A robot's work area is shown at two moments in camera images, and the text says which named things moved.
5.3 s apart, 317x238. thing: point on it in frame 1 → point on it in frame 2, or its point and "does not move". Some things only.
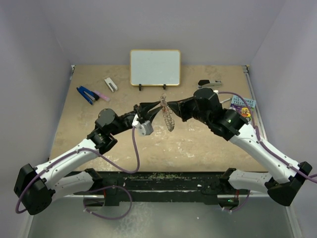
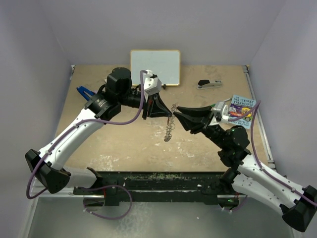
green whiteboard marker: (221, 101) does not move
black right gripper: (180, 108) → (194, 124)
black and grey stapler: (202, 83) does not move
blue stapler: (90, 95) does not move
